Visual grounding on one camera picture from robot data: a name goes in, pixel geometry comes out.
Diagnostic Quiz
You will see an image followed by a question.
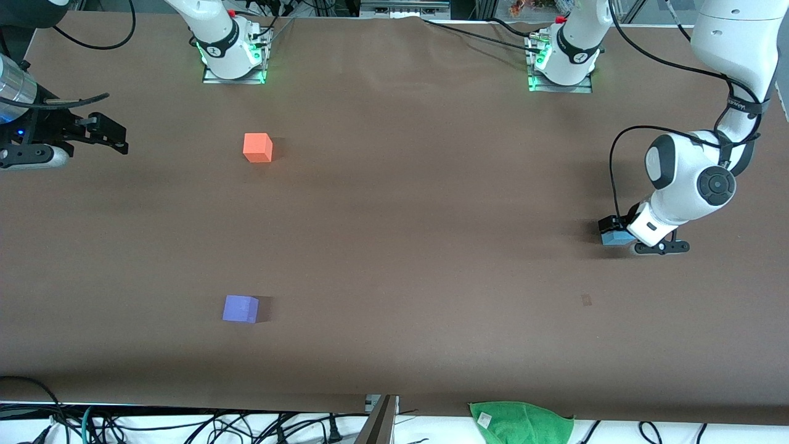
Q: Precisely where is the orange foam block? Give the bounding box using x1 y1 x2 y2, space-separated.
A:
243 133 274 163

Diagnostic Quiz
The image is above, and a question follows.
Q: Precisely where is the purple foam block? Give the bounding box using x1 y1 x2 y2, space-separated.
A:
223 295 260 324

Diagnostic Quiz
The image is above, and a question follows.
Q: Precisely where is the brown paper table cover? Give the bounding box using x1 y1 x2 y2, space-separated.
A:
0 11 789 426

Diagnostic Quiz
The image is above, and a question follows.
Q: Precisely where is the green microfibre cloth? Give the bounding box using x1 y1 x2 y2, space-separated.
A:
468 401 575 444

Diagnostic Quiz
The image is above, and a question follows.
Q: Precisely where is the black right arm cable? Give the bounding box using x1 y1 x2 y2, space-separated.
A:
0 0 137 112

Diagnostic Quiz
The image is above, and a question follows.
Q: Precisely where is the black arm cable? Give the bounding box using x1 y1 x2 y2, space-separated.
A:
0 0 137 112
607 0 772 218

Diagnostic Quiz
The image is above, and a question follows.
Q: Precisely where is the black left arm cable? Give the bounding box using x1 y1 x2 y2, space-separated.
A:
607 0 772 218

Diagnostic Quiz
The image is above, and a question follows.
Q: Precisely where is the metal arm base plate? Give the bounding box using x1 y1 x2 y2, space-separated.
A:
526 34 594 94
202 28 272 85

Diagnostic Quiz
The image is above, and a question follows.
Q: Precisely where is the short black table cable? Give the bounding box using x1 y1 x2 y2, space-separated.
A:
486 17 538 38

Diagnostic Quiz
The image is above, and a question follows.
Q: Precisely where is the long black table cable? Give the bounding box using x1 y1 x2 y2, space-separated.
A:
421 18 543 56

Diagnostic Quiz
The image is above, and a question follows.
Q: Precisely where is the large black cable loop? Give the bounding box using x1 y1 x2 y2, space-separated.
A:
0 376 70 444

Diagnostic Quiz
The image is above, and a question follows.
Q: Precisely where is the aluminium profile post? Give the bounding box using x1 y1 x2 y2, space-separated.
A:
354 395 400 444

